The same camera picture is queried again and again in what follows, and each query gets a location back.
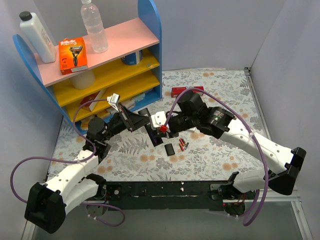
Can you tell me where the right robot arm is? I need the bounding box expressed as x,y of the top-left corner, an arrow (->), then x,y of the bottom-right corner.
151,89 -> 306,199

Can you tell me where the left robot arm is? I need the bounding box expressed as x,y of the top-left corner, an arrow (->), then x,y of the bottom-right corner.
24,106 -> 150,234

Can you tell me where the orange razor box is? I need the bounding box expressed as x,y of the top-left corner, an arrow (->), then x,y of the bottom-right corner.
58,37 -> 88,75

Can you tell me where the blue pink yellow shelf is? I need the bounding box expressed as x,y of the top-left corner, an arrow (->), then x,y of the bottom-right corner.
13,0 -> 162,124

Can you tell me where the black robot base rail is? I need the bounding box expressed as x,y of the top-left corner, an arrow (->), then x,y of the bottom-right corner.
91,180 -> 255,216

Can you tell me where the floral table mat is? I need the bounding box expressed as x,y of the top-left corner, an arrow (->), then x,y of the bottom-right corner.
47,69 -> 273,182

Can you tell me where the yellow snack packet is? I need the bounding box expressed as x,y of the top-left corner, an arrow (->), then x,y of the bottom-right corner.
80,115 -> 95,131

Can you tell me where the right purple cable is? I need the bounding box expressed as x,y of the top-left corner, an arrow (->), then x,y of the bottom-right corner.
164,87 -> 270,227

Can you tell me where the red toothpaste box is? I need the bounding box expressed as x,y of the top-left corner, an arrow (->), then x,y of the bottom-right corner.
170,87 -> 203,98

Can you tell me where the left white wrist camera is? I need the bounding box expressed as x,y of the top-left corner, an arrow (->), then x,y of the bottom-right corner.
106,93 -> 120,112

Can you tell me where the green sponge pack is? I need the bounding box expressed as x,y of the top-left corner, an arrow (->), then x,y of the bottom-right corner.
132,92 -> 146,103

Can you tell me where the blue purple battery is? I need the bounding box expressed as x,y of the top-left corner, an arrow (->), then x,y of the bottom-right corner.
150,133 -> 157,144

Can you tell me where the white cylindrical container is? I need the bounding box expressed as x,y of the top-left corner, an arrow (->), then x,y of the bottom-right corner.
69,70 -> 96,90

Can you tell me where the white air conditioner remote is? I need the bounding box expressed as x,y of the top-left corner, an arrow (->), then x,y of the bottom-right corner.
186,127 -> 197,133

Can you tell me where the black battery cover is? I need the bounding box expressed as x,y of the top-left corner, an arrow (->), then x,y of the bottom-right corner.
164,143 -> 175,157

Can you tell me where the blue white can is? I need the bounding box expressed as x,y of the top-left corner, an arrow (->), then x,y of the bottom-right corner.
121,50 -> 143,66

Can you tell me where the red white book box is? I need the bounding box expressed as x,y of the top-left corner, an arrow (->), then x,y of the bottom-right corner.
80,88 -> 107,112

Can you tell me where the clear plastic water bottle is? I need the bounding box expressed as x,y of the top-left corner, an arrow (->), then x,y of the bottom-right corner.
80,0 -> 109,53

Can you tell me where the white bottle black cap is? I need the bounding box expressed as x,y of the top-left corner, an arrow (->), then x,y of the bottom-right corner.
19,11 -> 57,64

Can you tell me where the white snack packet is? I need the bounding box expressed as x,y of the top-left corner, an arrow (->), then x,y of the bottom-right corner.
121,97 -> 136,110

